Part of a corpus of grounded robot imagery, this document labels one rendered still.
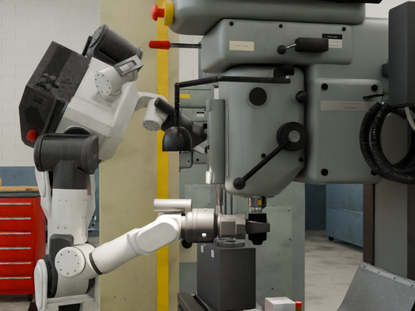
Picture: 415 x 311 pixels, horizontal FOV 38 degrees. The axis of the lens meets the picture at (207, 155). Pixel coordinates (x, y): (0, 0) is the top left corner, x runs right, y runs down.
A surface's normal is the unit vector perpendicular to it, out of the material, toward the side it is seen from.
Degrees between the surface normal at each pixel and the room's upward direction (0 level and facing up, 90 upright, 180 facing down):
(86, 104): 57
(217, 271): 90
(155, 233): 101
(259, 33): 90
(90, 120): 95
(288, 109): 90
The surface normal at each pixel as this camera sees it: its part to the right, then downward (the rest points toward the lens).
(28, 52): 0.22, 0.00
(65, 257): -0.18, -0.06
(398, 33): -0.98, 0.00
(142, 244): -0.04, 0.19
